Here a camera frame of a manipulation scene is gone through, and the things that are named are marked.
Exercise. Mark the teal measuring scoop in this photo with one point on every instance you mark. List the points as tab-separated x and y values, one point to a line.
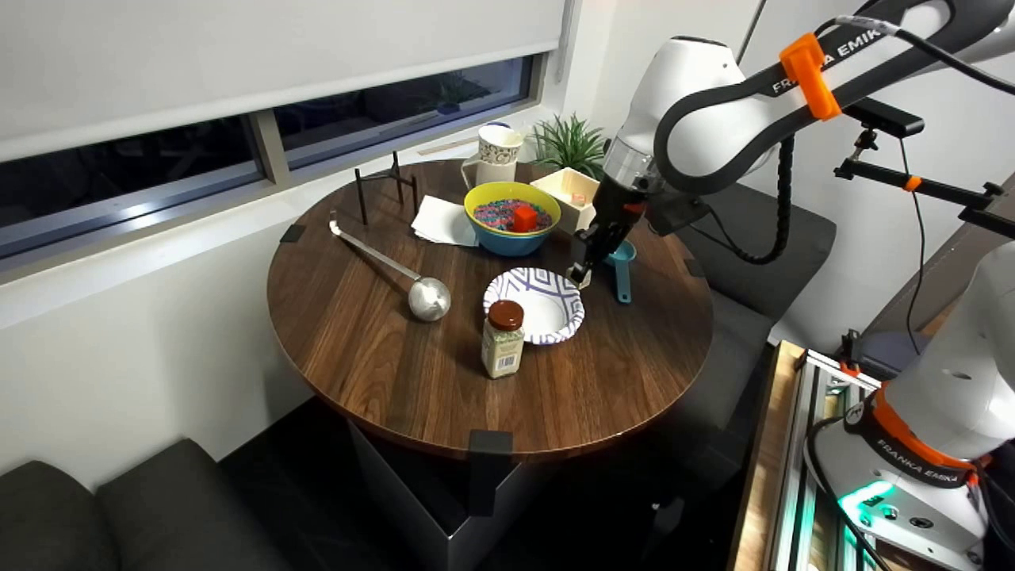
624	260

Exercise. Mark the white paper napkin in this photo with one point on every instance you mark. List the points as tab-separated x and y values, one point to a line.
437	222

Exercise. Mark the blue bowl yellow inside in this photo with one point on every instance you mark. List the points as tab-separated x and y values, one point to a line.
508	242

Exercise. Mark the red block in bowl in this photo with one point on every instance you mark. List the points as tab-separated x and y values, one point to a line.
523	216

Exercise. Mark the white window mullion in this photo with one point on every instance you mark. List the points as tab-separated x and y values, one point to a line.
270	146

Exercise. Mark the white ceramic mug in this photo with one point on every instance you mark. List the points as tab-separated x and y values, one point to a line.
496	159

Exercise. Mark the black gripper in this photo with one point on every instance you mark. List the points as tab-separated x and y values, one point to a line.
615	216

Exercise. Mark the black table edge clamp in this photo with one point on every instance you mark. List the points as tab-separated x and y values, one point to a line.
292	234
488	447

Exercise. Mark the white roller window blind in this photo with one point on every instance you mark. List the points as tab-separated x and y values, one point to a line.
263	52

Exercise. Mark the dark gray padded sofa seat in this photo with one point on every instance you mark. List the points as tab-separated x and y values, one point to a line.
814	242

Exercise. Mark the white patterned bowl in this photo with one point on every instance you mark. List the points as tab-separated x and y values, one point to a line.
539	309

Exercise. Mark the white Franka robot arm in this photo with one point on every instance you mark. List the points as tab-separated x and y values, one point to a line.
685	97

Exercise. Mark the light wooden open box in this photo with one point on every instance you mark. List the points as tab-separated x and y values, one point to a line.
566	192

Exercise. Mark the aluminium robot cart frame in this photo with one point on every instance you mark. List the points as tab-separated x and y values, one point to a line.
794	529

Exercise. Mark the black stereo camera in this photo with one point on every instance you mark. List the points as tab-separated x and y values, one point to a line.
881	116

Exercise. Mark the spice jar brown lid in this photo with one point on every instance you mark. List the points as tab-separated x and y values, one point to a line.
502	353

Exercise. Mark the dark cabinet under table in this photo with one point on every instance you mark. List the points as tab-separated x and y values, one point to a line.
424	519

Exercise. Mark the dark gray padded armchair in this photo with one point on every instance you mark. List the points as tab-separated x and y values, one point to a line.
159	519

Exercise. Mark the wooden cart board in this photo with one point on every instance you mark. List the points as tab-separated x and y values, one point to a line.
763	497

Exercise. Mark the metal ladle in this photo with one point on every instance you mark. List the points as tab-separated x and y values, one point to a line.
428	298

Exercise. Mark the black metal peg rack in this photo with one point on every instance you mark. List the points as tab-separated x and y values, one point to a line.
359	200

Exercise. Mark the black camera mount rod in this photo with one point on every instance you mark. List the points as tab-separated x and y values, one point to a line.
953	192

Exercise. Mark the small green spiky plant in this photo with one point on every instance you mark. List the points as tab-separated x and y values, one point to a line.
573	145

